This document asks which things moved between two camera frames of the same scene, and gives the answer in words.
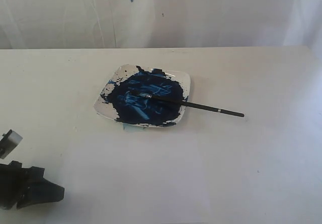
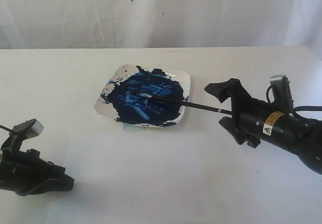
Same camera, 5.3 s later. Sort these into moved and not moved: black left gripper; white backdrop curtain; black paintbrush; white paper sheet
Moved: black left gripper
Not moved: black paintbrush; white paper sheet; white backdrop curtain
